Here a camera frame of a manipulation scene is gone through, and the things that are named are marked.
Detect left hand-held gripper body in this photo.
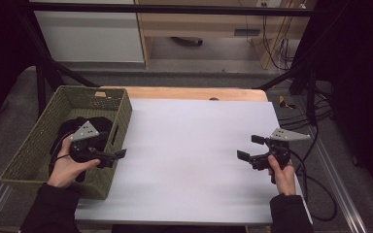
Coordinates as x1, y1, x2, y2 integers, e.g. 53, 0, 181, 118
68, 120, 117, 170

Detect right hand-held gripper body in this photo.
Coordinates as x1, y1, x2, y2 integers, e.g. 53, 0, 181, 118
248, 127, 312, 185

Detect black cloth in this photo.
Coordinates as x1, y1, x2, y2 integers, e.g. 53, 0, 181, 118
48, 116, 115, 183

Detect green woven basket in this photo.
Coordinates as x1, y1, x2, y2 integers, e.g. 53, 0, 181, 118
0, 84, 133, 201

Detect person's left hand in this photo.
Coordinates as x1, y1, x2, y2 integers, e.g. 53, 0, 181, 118
47, 134, 102, 189

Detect person's right hand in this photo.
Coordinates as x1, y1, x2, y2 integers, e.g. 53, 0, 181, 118
267, 154, 297, 196

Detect yellow and black tool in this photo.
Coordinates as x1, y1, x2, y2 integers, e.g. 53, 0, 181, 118
278, 95, 297, 110

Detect white table sheet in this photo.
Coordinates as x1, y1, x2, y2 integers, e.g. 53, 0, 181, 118
74, 98, 314, 226

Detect wooden table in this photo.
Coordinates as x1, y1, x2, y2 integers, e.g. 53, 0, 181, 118
99, 85, 270, 103

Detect white cabinet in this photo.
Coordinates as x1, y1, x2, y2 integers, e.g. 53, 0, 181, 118
29, 0, 146, 64

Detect grey label plate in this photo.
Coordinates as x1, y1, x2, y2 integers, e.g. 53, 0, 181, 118
233, 28, 261, 37

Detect dark object under desk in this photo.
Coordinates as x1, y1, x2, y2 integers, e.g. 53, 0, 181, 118
170, 36, 204, 48

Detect light wooden desk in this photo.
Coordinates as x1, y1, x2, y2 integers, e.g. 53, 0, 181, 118
134, 0, 318, 71

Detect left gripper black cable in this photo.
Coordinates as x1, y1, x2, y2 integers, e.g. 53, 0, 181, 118
48, 130, 76, 177

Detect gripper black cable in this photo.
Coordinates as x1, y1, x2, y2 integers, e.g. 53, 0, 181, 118
48, 130, 76, 177
287, 150, 339, 223

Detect black floor cables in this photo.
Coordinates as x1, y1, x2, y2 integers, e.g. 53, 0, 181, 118
277, 91, 335, 131

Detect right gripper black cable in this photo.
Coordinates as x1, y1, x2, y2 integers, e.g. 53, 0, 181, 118
287, 150, 339, 223

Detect aluminium rail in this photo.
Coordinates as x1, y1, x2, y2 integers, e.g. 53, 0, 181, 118
300, 124, 369, 233

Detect black metal frame strut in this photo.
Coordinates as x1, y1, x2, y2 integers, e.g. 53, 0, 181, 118
18, 13, 100, 118
254, 18, 338, 128

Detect hanging cable bundle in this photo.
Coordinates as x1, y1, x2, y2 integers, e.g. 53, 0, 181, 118
260, 15, 297, 71

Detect black metal frame crossbar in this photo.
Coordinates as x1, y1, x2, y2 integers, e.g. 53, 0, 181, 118
28, 1, 316, 17

